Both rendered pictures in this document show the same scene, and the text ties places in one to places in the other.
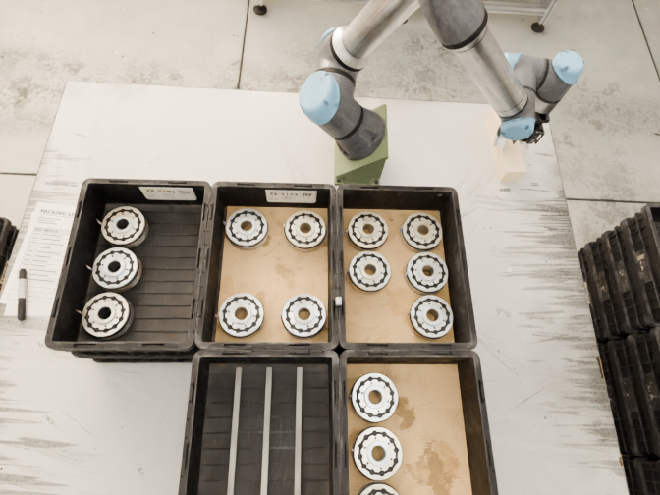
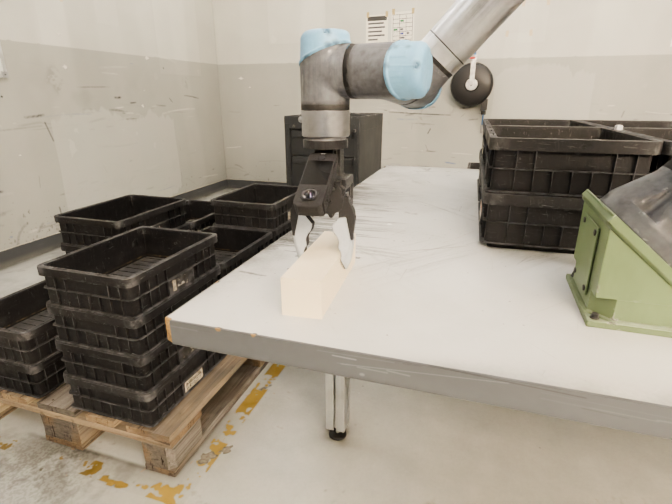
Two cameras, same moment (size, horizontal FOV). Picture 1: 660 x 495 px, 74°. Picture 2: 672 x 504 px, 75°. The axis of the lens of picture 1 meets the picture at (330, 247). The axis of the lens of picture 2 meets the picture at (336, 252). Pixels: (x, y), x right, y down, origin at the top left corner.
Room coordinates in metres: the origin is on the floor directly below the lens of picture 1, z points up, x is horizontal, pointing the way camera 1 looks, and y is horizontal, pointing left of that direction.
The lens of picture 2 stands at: (1.54, -0.18, 1.01)
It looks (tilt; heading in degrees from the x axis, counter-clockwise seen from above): 19 degrees down; 205
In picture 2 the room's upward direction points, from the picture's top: straight up
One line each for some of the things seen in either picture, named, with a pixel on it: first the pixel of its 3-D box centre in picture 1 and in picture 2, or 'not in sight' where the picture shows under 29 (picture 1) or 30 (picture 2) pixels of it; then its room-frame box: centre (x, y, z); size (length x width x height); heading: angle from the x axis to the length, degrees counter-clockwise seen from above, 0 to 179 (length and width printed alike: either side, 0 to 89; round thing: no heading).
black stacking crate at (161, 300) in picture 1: (143, 266); not in sight; (0.29, 0.42, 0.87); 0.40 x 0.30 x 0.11; 9
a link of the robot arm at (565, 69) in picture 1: (558, 77); (327, 71); (0.90, -0.50, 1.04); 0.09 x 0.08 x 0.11; 89
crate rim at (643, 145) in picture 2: (402, 262); (555, 137); (0.38, -0.17, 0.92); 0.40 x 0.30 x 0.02; 9
